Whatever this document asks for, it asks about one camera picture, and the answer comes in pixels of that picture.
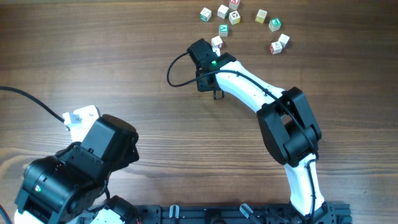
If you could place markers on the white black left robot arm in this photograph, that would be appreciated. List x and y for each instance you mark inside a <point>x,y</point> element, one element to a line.
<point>58,188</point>

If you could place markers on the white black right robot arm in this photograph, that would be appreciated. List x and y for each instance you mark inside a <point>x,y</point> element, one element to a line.
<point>288,127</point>

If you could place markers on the yellow letter block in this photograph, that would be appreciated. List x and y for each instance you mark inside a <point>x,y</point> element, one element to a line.
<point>261,16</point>

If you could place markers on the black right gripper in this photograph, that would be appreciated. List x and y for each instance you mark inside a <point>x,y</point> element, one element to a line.
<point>202,88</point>

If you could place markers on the red I wooden block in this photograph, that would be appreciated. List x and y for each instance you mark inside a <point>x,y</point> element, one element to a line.
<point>217,42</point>

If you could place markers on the blue P wooden block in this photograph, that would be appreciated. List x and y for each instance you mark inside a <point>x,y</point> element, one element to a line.
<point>283,39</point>

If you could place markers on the red rim picture block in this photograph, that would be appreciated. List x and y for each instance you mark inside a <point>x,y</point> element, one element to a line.
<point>276,47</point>

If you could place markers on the green E top block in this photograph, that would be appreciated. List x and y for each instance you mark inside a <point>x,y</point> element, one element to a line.
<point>275,24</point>

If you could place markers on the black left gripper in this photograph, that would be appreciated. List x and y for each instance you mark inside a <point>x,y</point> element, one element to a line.
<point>130,156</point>

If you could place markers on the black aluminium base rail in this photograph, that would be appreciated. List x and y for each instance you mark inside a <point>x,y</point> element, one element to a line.
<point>233,214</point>

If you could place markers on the green N side block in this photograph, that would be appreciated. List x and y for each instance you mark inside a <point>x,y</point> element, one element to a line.
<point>223,11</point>

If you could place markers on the green V top block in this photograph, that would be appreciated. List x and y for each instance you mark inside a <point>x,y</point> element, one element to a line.
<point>223,30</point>

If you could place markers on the yellow rim picture block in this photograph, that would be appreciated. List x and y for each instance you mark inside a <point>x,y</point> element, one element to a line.
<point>234,17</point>

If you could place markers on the red X top block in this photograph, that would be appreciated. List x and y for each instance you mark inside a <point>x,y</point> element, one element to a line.
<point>234,4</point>

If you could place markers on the green letter block far left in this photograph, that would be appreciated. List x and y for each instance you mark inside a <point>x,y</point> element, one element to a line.
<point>205,14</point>

